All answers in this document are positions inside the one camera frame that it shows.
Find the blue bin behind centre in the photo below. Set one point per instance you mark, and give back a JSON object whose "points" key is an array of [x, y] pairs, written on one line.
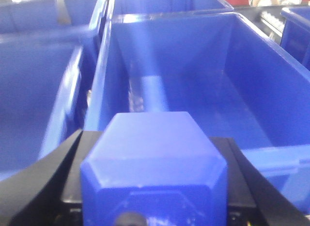
{"points": [[141, 7]]}

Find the blue target bin centre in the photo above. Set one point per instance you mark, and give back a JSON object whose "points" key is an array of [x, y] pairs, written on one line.
{"points": [[221, 69]]}

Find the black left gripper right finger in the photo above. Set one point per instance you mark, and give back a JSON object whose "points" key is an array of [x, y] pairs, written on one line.
{"points": [[252, 199]]}

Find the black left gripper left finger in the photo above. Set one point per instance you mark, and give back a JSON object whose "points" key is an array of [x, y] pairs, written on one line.
{"points": [[48, 193]]}

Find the blue bin at left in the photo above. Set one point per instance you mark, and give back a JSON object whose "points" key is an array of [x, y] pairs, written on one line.
{"points": [[43, 97]]}

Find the blue bin top right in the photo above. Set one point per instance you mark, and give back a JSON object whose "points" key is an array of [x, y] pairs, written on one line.
{"points": [[296, 34]]}

